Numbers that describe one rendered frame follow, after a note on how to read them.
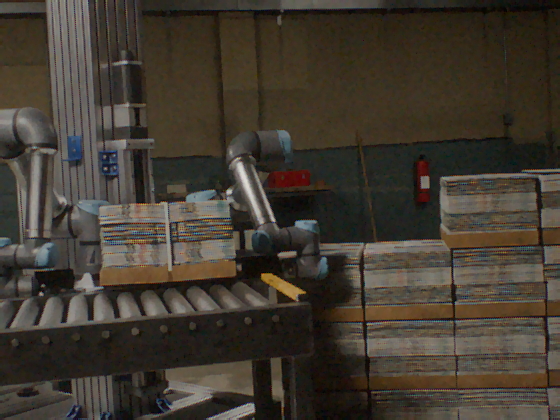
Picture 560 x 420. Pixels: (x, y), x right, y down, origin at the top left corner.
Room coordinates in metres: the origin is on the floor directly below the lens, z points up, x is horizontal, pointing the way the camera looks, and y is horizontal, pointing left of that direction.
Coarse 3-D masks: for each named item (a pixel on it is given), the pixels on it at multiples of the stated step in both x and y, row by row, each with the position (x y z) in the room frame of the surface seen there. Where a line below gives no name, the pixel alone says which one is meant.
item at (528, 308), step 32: (320, 320) 2.76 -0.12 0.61; (352, 320) 2.74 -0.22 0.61; (288, 384) 2.77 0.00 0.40; (320, 384) 2.76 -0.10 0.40; (352, 384) 2.74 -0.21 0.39; (384, 384) 2.72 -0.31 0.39; (416, 384) 2.71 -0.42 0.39; (448, 384) 2.70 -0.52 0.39; (480, 384) 2.68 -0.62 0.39; (512, 384) 2.66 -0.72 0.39; (544, 384) 2.65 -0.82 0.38
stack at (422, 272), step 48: (432, 240) 3.04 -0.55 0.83; (336, 288) 2.75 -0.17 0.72; (384, 288) 2.73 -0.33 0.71; (432, 288) 2.70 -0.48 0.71; (480, 288) 2.68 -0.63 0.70; (528, 288) 2.66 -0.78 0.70; (336, 336) 2.75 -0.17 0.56; (384, 336) 2.72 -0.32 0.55; (432, 336) 2.70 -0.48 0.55; (480, 336) 2.68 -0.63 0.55; (528, 336) 2.65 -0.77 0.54
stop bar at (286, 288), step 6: (264, 276) 2.38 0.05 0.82; (270, 276) 2.35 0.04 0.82; (276, 276) 2.34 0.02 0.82; (270, 282) 2.30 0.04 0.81; (276, 282) 2.23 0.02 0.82; (282, 282) 2.22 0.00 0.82; (276, 288) 2.22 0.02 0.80; (282, 288) 2.15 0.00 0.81; (288, 288) 2.10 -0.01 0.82; (294, 288) 2.10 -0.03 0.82; (288, 294) 2.09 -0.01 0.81; (294, 294) 2.03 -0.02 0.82; (300, 294) 2.01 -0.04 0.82; (306, 294) 2.01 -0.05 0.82; (300, 300) 2.00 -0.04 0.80; (306, 300) 2.01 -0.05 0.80
